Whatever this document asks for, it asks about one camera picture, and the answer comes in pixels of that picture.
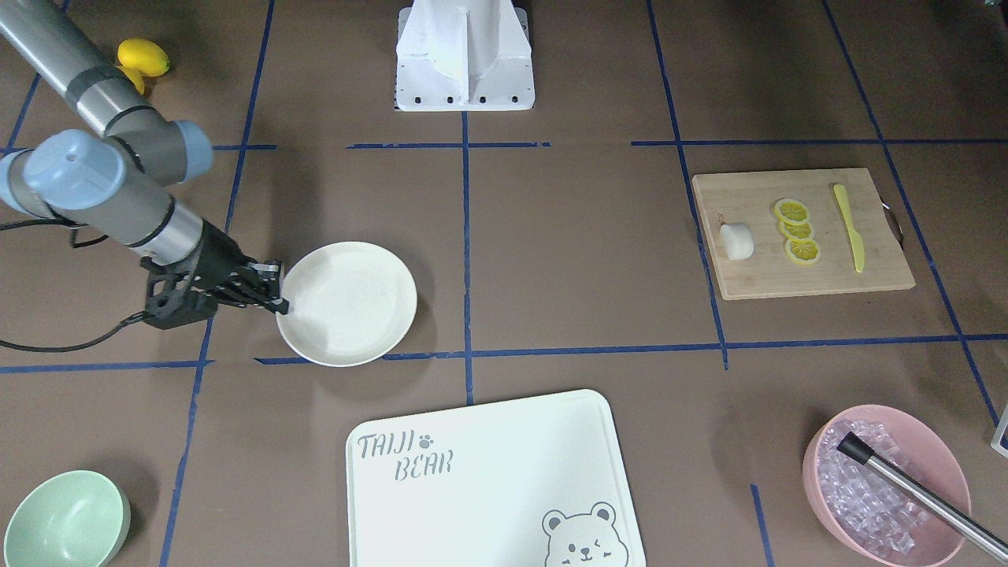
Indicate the yellow lemon upper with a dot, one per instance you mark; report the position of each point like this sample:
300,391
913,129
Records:
145,56

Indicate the lemon slice top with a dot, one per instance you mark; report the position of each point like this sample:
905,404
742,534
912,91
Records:
791,211

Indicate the bamboo cutting board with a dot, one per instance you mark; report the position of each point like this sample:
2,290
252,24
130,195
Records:
748,197

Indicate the cream round plate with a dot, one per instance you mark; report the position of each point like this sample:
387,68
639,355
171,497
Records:
349,303

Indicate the pink bowl with ice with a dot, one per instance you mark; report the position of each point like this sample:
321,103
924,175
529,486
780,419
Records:
866,513

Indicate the white bear tray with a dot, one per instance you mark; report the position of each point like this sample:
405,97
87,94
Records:
537,481

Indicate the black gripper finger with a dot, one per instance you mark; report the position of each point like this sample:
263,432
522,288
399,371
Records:
272,305
269,273

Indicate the lemon slice bottom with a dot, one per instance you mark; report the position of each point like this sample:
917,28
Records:
805,252

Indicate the mint green bowl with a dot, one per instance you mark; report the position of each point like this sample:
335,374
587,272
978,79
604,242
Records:
77,518

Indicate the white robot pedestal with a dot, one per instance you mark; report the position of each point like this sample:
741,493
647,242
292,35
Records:
463,56

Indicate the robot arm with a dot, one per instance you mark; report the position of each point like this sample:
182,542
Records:
114,176

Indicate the yellow lemon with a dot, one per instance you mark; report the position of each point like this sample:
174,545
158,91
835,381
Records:
136,78
145,56

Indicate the lemon slice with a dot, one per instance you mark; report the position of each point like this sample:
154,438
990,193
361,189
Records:
805,252
803,232
791,211

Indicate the lemon slice middle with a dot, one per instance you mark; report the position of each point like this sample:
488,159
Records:
803,232

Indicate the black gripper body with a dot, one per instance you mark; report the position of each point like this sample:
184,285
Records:
217,253

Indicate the white steamed bun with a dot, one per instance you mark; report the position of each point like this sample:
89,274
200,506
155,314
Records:
738,241

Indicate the yellow plastic knife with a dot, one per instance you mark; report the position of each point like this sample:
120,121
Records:
854,237

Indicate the yellow lemon lower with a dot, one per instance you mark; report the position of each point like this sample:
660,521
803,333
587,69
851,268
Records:
136,78

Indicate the metal cutting board handle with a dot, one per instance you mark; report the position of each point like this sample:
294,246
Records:
894,225

